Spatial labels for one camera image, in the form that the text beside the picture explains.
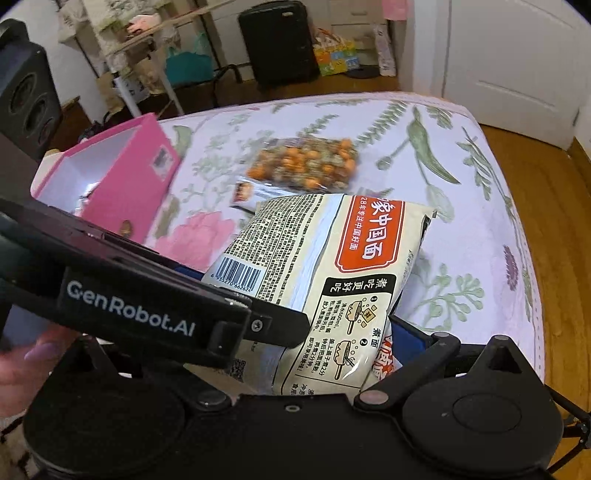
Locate clear bag of snack balls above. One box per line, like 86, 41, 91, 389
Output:
246, 137, 360, 193

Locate black hard-shell suitcase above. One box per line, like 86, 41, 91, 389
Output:
238, 0, 321, 89

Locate pink cardboard box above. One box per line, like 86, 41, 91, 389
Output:
30, 113, 182, 246

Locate person's left hand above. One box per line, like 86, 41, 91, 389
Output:
0, 332, 71, 419

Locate teal tote bag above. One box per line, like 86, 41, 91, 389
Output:
164, 34, 214, 82

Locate white door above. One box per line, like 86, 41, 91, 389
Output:
442, 0, 585, 151

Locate black speaker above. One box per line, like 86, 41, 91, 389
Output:
0, 18, 64, 163

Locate colourful patterned box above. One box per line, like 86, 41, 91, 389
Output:
313, 28, 360, 77

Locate cream noodle packet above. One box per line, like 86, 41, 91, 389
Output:
202, 192, 439, 398

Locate black tripod stand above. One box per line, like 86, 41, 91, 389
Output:
549, 385, 591, 468

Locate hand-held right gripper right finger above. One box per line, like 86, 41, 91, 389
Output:
353, 315, 551, 411

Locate white plastic bag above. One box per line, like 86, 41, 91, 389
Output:
372, 23, 398, 78

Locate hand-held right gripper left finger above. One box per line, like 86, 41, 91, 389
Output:
65, 338, 235, 412

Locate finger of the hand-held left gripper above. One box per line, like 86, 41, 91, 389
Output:
104, 232, 206, 284
239, 305, 310, 350

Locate white rolling table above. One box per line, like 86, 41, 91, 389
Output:
58, 0, 242, 119

